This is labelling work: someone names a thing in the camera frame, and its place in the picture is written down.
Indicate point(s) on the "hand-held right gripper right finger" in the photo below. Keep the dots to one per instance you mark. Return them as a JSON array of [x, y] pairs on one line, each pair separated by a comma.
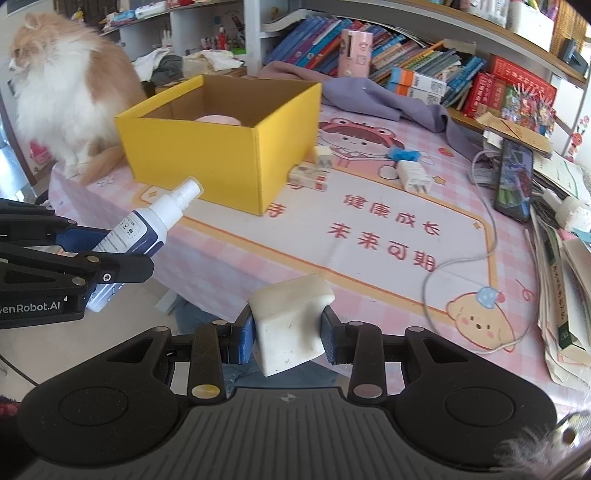
[[330, 334]]

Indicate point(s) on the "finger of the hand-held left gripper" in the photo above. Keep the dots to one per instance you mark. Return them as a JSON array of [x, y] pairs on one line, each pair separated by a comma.
[[78, 237], [120, 268]]

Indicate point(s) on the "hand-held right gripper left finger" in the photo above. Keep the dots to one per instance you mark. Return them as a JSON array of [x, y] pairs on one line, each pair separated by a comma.
[[247, 339]]

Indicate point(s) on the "cream white cube block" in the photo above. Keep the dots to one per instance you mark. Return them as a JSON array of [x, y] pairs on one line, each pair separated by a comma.
[[286, 323]]

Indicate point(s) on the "white spray bottle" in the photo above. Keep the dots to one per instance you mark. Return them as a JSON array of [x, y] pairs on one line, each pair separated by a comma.
[[138, 228]]

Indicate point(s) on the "yellow cardboard box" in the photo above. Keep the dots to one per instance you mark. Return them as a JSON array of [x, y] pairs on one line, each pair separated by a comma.
[[198, 161]]

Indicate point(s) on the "pink plush pig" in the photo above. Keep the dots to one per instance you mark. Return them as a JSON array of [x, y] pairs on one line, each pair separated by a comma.
[[217, 120]]

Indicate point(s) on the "blue plastic wrapper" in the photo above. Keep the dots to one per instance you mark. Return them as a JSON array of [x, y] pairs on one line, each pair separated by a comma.
[[402, 155]]

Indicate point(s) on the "pink checked printed tablecloth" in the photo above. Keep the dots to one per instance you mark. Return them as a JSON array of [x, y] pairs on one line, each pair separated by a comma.
[[323, 249]]

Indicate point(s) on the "orange white cat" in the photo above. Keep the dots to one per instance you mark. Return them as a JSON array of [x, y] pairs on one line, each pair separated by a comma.
[[60, 92]]

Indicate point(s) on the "small white red box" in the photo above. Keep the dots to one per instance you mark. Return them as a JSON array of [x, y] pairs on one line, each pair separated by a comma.
[[308, 176]]

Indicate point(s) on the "flat white labelled charger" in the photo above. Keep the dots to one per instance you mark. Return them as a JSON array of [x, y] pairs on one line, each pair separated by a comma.
[[414, 176]]

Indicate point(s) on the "white cloth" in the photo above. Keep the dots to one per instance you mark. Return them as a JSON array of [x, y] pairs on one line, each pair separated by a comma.
[[150, 62]]

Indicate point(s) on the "grey cloth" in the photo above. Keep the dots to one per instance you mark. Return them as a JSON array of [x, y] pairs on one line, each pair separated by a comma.
[[167, 69]]

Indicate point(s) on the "cream cloth bundle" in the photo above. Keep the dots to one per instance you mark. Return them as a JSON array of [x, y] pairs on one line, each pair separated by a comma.
[[210, 62]]

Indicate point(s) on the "grey fur trim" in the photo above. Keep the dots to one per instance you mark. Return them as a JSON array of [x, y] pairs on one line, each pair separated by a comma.
[[526, 447]]

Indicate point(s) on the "white side shelf unit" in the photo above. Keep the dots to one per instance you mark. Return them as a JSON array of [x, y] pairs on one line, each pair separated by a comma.
[[184, 27]]

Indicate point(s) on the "black smartphone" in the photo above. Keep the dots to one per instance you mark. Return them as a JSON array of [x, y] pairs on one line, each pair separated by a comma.
[[513, 182]]

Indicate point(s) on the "stack of books and papers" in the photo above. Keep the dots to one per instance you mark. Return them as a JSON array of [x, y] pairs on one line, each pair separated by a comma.
[[568, 295]]

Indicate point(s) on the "purple cloth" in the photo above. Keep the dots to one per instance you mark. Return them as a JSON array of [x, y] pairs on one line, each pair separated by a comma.
[[369, 94]]

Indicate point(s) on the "orange white carton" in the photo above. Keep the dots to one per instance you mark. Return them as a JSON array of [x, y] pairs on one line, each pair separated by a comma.
[[418, 78], [415, 92]]

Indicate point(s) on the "white bottle by phone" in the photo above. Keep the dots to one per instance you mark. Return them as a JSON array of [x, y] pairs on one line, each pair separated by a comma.
[[570, 212]]

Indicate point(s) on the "brown envelope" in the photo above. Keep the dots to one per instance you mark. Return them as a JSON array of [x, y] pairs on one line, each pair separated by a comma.
[[512, 131]]

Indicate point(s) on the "pink cylindrical device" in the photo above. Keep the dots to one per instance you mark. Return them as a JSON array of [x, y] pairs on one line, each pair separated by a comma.
[[356, 53]]

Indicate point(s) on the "red book set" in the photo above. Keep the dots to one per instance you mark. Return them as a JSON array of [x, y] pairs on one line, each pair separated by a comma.
[[480, 94]]

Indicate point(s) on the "colourful acrylic figures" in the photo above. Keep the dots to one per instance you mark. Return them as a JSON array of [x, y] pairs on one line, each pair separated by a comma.
[[528, 108]]

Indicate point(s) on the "large red dictionary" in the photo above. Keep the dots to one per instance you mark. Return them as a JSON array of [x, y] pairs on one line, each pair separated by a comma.
[[524, 74]]

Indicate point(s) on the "black stand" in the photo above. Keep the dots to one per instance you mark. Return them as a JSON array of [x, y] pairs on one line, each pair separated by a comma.
[[572, 57]]

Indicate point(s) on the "white storage box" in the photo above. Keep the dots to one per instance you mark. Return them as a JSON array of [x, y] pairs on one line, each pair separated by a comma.
[[531, 23]]

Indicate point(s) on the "row of yellow books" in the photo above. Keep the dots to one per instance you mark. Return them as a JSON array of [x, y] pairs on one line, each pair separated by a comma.
[[570, 21]]

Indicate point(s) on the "white frame wooden bookshelf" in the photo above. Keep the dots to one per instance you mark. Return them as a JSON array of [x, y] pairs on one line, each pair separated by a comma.
[[253, 41]]

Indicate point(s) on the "cartoon wall sticker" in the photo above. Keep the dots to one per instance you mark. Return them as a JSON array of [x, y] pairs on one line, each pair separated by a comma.
[[577, 138]]

